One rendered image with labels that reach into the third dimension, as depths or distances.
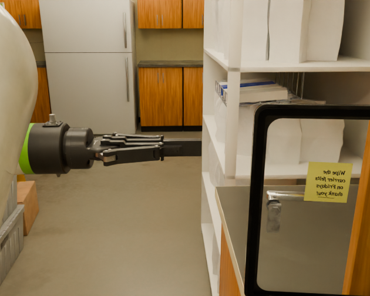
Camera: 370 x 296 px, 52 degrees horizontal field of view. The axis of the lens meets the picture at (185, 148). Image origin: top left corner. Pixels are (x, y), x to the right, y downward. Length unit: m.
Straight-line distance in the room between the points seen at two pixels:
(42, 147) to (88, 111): 4.74
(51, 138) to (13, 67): 0.44
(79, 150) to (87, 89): 4.69
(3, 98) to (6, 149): 0.03
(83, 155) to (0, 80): 0.45
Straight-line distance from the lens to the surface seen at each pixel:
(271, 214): 0.71
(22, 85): 0.25
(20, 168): 0.71
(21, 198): 3.07
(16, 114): 0.24
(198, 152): 0.69
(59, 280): 2.60
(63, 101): 5.46
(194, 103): 5.41
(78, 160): 0.68
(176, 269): 2.57
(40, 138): 0.68
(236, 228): 1.16
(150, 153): 0.65
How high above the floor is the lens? 1.52
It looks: 18 degrees down
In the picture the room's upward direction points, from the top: straight up
